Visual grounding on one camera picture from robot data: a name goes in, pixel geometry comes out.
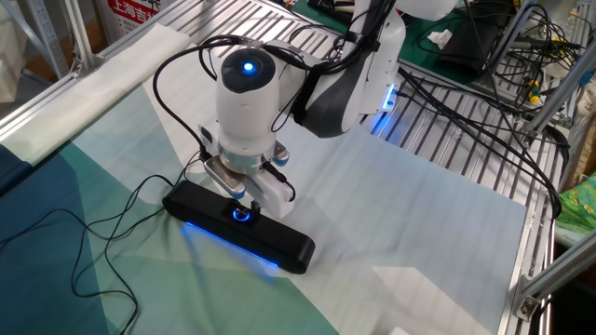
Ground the black fabric pouch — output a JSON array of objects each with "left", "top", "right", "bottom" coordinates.
[{"left": 436, "top": 18, "right": 503, "bottom": 79}]

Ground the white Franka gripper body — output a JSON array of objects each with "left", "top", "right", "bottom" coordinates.
[{"left": 244, "top": 168, "right": 298, "bottom": 221}]

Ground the silver and blue gripper camera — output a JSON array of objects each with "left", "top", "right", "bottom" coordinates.
[{"left": 203, "top": 141, "right": 291, "bottom": 200}]

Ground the red and white printed box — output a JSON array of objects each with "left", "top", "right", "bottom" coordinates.
[{"left": 97, "top": 0, "right": 165, "bottom": 39}]

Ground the thick black cable bundle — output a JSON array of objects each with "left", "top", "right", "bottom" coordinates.
[{"left": 395, "top": 64, "right": 565, "bottom": 220}]

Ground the grey perforated shelf upright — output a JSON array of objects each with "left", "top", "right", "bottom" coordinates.
[{"left": 0, "top": 0, "right": 71, "bottom": 80}]

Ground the thin black speaker cable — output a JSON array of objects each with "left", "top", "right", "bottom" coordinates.
[{"left": 0, "top": 147, "right": 202, "bottom": 335}]

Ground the black speaker soundbar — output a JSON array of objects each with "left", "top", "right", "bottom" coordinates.
[{"left": 161, "top": 180, "right": 317, "bottom": 275}]

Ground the green floral cloth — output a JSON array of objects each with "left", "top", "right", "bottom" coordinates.
[{"left": 554, "top": 174, "right": 596, "bottom": 236}]

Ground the teal and white table cloth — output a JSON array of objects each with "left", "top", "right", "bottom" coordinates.
[{"left": 0, "top": 22, "right": 530, "bottom": 335}]

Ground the aluminium corner brace post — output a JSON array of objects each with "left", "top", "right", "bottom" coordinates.
[{"left": 511, "top": 232, "right": 596, "bottom": 323}]

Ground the upright aluminium frame post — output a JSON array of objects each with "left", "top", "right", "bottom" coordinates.
[{"left": 60, "top": 0, "right": 100, "bottom": 79}]

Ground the yellow and green screwdriver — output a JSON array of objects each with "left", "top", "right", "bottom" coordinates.
[{"left": 525, "top": 78, "right": 543, "bottom": 105}]

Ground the green cutting mat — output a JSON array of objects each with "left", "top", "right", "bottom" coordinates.
[{"left": 292, "top": 0, "right": 490, "bottom": 86}]

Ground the crumpled white tissue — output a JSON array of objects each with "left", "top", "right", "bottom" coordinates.
[{"left": 426, "top": 28, "right": 454, "bottom": 50}]

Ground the slanted aluminium frame post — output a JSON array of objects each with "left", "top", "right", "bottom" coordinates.
[{"left": 523, "top": 44, "right": 596, "bottom": 141}]

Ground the black camera cable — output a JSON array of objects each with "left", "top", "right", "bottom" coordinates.
[{"left": 152, "top": 34, "right": 299, "bottom": 202}]

